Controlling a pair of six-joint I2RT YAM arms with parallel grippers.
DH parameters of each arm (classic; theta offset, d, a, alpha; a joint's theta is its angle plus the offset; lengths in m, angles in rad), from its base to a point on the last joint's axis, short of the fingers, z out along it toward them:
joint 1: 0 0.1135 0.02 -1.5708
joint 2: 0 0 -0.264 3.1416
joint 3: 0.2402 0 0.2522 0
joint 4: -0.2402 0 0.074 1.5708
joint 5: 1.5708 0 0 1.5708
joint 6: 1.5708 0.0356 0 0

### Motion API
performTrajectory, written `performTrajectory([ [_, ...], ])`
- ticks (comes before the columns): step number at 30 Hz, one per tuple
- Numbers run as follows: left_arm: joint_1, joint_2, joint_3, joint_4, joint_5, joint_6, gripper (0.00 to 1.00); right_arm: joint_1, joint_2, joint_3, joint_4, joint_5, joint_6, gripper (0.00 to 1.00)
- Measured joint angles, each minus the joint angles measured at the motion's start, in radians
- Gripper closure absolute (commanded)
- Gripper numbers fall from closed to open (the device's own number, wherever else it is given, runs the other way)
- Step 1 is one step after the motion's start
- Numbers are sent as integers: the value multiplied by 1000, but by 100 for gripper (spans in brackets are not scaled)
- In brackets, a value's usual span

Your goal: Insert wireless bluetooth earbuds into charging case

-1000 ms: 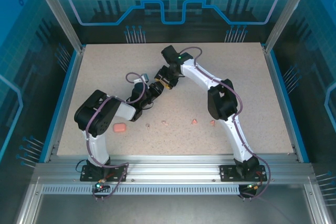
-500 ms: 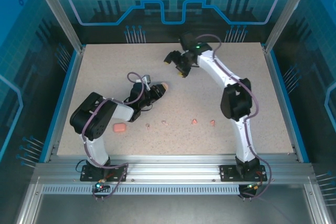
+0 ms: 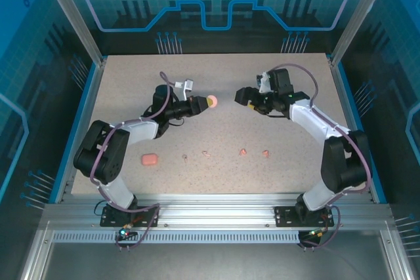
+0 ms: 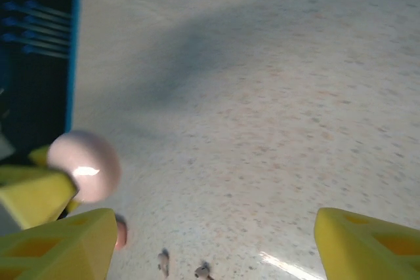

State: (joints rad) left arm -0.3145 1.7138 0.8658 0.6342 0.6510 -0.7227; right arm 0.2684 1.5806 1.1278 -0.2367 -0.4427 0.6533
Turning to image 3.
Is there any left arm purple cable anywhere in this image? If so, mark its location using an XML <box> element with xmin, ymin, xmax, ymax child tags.
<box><xmin>90</xmin><ymin>70</ymin><xmax>173</xmax><ymax>252</ymax></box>

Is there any aluminium front rail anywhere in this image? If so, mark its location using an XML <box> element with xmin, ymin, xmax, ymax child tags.
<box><xmin>41</xmin><ymin>193</ymin><xmax>393</xmax><ymax>232</ymax></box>

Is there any aluminium frame post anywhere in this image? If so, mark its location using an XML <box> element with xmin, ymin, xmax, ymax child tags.
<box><xmin>36</xmin><ymin>0</ymin><xmax>108</xmax><ymax>66</ymax></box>
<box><xmin>327</xmin><ymin>0</ymin><xmax>396</xmax><ymax>68</ymax></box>

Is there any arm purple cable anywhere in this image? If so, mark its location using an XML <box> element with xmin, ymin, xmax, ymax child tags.
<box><xmin>90</xmin><ymin>70</ymin><xmax>173</xmax><ymax>252</ymax></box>
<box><xmin>270</xmin><ymin>63</ymin><xmax>373</xmax><ymax>252</ymax></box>

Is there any blue edged aluminium side rail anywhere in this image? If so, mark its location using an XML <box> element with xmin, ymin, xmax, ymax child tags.
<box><xmin>327</xmin><ymin>53</ymin><xmax>387</xmax><ymax>204</ymax></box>
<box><xmin>52</xmin><ymin>56</ymin><xmax>108</xmax><ymax>204</ymax></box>

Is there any power connector with LEDs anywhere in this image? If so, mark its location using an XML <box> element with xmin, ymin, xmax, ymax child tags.
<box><xmin>306</xmin><ymin>227</ymin><xmax>329</xmax><ymax>240</ymax></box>
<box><xmin>117</xmin><ymin>227</ymin><xmax>137</xmax><ymax>241</ymax></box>

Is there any grey slotted cable duct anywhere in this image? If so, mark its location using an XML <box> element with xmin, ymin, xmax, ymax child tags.
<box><xmin>52</xmin><ymin>231</ymin><xmax>301</xmax><ymax>245</ymax></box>

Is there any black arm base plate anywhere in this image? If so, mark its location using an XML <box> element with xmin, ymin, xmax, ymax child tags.
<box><xmin>274</xmin><ymin>206</ymin><xmax>335</xmax><ymax>228</ymax></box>
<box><xmin>100</xmin><ymin>203</ymin><xmax>161</xmax><ymax>228</ymax></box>

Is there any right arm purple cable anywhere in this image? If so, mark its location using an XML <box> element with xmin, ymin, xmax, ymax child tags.
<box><xmin>270</xmin><ymin>63</ymin><xmax>373</xmax><ymax>252</ymax></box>

